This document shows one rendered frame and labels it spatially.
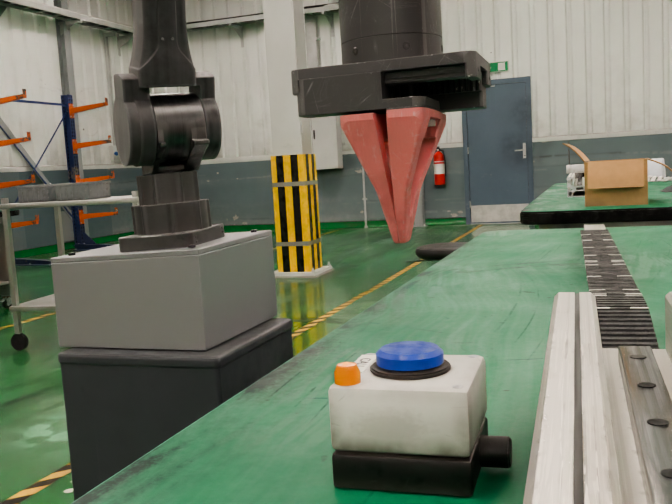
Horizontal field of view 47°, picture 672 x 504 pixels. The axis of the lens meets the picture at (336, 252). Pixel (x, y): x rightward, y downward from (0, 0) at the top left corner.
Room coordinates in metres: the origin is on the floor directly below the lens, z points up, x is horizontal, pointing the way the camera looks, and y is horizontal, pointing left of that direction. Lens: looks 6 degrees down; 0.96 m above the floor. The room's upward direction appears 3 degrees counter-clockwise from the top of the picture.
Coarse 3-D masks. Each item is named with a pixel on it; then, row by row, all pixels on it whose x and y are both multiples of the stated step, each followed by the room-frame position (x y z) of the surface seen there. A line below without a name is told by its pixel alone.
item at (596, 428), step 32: (576, 320) 0.44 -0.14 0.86; (576, 352) 0.37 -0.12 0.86; (608, 352) 0.52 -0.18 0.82; (640, 352) 0.47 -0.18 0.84; (544, 384) 0.32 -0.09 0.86; (576, 384) 0.32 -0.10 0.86; (608, 384) 0.44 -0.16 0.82; (640, 384) 0.40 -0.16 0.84; (544, 416) 0.28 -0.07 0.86; (576, 416) 0.28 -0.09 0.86; (608, 416) 0.28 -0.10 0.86; (640, 416) 0.35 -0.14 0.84; (544, 448) 0.25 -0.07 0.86; (576, 448) 0.25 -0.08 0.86; (608, 448) 0.24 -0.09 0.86; (640, 448) 0.31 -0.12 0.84; (544, 480) 0.22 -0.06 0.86; (576, 480) 0.22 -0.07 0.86; (608, 480) 0.22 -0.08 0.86; (640, 480) 0.31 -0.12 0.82
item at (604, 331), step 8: (600, 328) 0.67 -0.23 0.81; (608, 328) 0.67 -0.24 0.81; (616, 328) 0.67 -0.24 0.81; (624, 328) 0.67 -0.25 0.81; (632, 328) 0.66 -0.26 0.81; (640, 328) 0.66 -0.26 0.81; (648, 328) 0.66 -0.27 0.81; (608, 336) 0.66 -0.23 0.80; (616, 336) 0.66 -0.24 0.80; (624, 336) 0.66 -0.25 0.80; (632, 336) 0.65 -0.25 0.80; (640, 336) 0.65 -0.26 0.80; (648, 336) 0.65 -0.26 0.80
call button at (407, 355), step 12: (384, 348) 0.45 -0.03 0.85; (396, 348) 0.45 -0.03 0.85; (408, 348) 0.44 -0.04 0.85; (420, 348) 0.44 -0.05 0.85; (432, 348) 0.44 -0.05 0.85; (384, 360) 0.44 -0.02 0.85; (396, 360) 0.43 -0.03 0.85; (408, 360) 0.43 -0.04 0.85; (420, 360) 0.43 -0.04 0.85; (432, 360) 0.43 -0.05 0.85
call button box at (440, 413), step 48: (384, 384) 0.42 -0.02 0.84; (432, 384) 0.41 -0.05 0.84; (480, 384) 0.44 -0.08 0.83; (336, 432) 0.42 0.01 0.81; (384, 432) 0.41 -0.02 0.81; (432, 432) 0.40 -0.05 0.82; (480, 432) 0.44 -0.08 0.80; (336, 480) 0.42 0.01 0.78; (384, 480) 0.41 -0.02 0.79; (432, 480) 0.40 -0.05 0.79
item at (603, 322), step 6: (600, 318) 0.69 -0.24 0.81; (606, 318) 0.69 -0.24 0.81; (612, 318) 0.69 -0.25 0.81; (618, 318) 0.69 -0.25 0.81; (624, 318) 0.69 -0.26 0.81; (630, 318) 0.69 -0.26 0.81; (636, 318) 0.68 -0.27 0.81; (642, 318) 0.68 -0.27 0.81; (648, 318) 0.68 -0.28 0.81; (600, 324) 0.68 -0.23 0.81; (606, 324) 0.68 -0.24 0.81; (612, 324) 0.68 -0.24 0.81; (618, 324) 0.68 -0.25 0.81; (624, 324) 0.67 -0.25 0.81; (630, 324) 0.67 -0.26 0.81; (636, 324) 0.67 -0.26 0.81; (642, 324) 0.67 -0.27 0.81; (648, 324) 0.67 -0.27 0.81
